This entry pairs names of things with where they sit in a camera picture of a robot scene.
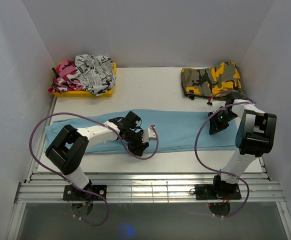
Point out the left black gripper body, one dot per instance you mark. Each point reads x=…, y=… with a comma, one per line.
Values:
x=132, y=133

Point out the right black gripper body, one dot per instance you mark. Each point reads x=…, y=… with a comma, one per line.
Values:
x=220, y=120

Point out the light blue trousers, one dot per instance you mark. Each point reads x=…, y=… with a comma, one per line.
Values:
x=176, y=130

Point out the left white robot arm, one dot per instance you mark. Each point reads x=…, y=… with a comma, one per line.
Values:
x=70, y=144

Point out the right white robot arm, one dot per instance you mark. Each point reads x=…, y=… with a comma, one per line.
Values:
x=255, y=137

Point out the camouflage yellow green trousers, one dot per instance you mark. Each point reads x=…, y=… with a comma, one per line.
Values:
x=206, y=82

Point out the white black print trousers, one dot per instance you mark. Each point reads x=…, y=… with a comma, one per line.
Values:
x=95, y=73

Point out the pink camouflage trousers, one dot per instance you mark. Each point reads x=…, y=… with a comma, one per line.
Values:
x=64, y=78

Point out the yellow plastic tray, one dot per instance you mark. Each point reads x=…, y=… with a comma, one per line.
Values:
x=83, y=94

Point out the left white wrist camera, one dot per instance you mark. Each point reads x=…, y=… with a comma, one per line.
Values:
x=149, y=134

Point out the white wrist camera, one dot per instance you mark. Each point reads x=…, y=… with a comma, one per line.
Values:
x=149, y=134
x=214, y=105

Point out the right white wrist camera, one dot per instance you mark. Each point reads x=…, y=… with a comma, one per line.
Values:
x=214, y=105

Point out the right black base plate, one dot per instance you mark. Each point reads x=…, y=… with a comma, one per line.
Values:
x=211, y=192

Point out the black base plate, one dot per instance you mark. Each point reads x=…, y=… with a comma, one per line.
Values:
x=211, y=192
x=70, y=193

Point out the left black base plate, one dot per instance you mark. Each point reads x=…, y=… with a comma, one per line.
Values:
x=70, y=193

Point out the aluminium rail frame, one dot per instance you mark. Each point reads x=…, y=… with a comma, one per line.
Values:
x=154, y=206

